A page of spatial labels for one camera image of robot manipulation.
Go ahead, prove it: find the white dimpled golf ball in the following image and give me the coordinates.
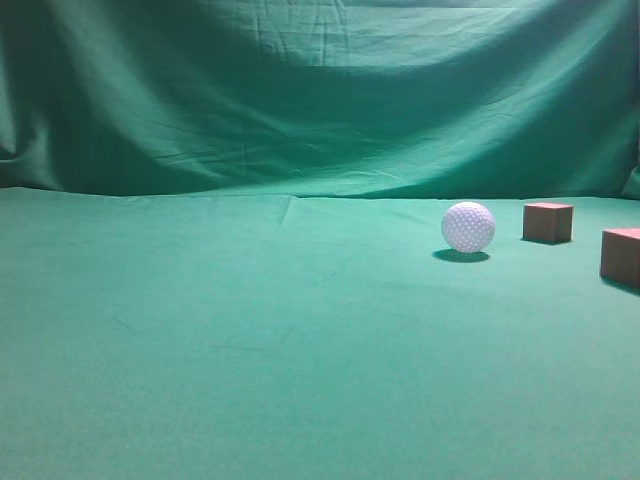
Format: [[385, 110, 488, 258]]
[[441, 201, 496, 254]]

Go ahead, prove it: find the brown cube at right edge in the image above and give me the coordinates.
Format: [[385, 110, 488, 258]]
[[600, 227, 639, 290]]

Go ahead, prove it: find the brown wooden cube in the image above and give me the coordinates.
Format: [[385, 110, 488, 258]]
[[522, 202, 574, 244]]

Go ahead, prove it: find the green cloth backdrop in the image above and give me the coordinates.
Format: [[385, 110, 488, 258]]
[[1, 1, 639, 479]]

